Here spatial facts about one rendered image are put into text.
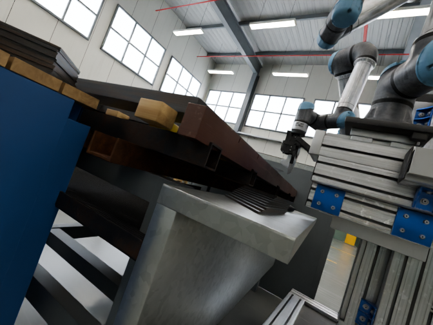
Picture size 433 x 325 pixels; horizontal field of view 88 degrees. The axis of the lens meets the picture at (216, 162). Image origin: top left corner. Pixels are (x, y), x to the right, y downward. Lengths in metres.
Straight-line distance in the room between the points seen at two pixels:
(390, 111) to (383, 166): 0.17
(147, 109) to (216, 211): 0.25
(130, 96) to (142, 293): 0.40
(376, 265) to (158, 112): 0.93
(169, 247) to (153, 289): 0.06
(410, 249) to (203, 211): 0.77
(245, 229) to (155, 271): 0.15
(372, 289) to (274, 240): 0.83
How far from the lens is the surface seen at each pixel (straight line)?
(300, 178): 1.96
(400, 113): 0.90
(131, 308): 0.40
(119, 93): 0.61
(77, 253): 1.02
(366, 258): 1.07
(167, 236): 0.34
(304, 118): 1.17
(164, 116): 0.44
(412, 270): 1.03
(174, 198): 0.34
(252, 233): 0.29
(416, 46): 0.90
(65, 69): 0.59
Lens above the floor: 0.72
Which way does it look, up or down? 4 degrees up
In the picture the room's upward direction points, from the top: 19 degrees clockwise
